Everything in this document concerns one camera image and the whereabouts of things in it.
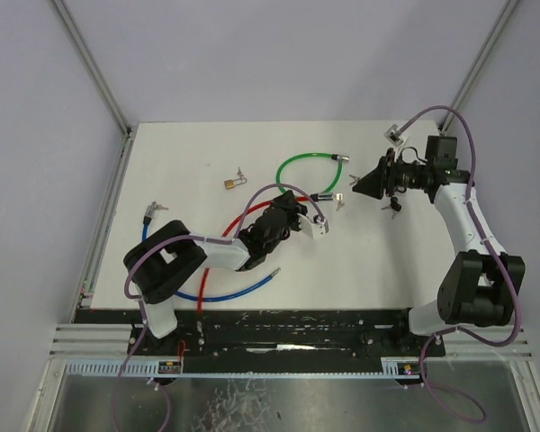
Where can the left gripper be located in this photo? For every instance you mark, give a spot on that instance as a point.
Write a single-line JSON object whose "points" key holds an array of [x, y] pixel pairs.
{"points": [[286, 202]]}

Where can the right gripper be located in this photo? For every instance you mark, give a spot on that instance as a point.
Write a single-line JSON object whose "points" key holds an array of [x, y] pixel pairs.
{"points": [[373, 184]]}

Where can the black padlock keys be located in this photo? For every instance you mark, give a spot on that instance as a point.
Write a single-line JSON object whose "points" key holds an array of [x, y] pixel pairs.
{"points": [[393, 206]]}

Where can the red lock key bunch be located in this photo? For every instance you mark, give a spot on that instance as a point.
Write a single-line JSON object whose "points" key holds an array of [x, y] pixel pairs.
{"points": [[340, 201]]}

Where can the red cable lock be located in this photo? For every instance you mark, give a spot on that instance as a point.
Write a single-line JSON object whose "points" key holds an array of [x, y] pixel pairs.
{"points": [[257, 234]]}

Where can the green cable lock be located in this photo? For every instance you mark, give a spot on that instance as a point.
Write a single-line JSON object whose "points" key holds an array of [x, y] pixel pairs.
{"points": [[318, 173]]}

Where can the brass padlock with key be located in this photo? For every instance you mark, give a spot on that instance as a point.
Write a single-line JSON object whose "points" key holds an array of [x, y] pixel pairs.
{"points": [[232, 183]]}

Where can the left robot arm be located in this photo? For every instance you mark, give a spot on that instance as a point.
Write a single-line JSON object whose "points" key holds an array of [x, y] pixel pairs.
{"points": [[160, 265]]}

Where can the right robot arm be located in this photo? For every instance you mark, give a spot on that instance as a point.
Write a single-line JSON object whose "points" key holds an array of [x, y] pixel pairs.
{"points": [[482, 284]]}

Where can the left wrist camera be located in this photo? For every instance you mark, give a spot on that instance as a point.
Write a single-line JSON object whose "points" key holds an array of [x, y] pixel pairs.
{"points": [[314, 227]]}

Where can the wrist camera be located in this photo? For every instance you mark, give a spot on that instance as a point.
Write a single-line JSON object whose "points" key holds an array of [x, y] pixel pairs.
{"points": [[395, 137], [314, 227]]}

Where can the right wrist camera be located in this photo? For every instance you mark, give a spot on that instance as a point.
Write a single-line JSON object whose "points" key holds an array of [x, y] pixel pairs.
{"points": [[395, 137]]}

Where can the right aluminium frame post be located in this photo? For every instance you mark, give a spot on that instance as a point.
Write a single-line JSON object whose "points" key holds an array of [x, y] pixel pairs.
{"points": [[483, 56]]}

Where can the aluminium frame post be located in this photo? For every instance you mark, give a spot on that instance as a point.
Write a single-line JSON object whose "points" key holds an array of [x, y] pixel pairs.
{"points": [[483, 56], [78, 42]]}

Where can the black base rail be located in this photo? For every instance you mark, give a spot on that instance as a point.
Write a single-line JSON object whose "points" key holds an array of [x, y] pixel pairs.
{"points": [[371, 333]]}

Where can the left aluminium frame post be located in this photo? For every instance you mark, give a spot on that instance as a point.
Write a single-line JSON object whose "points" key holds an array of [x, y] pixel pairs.
{"points": [[78, 42]]}

